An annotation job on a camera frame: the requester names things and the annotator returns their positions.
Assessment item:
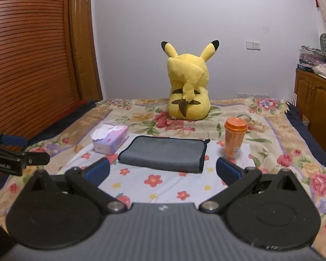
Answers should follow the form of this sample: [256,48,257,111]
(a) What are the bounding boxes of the dark blue bed sheet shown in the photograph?
[285,101,326,167]

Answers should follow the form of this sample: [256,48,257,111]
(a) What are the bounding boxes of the floral bed blanket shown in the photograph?
[0,98,326,260]

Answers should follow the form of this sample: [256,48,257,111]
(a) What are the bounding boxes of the white wall switch plate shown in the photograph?
[246,41,261,51]

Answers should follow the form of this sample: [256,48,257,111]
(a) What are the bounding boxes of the wooden room door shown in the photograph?
[69,0,103,101]

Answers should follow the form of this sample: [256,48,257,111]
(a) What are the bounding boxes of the white fruit print cloth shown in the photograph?
[57,138,256,210]

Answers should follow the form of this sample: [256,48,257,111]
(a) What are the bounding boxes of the white wall power strip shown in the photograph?
[237,93,270,99]

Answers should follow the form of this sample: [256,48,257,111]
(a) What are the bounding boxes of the brown slatted wardrobe door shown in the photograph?
[0,0,80,139]

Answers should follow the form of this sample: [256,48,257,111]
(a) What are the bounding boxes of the orange lidded cup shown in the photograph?
[224,117,248,159]

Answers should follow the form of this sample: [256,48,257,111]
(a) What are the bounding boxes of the yellow Pikachu plush toy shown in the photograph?
[161,40,220,121]

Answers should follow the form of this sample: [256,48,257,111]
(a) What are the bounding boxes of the wooden sideboard cabinet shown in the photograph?
[294,69,326,153]

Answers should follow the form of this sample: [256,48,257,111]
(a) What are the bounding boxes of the purple tissue box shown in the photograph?
[90,124,129,156]

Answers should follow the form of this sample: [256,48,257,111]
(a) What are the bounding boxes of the purple and grey towel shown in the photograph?
[118,136,210,173]

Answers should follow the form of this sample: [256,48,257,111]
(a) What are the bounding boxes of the stack of folded fabrics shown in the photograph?
[297,34,326,72]

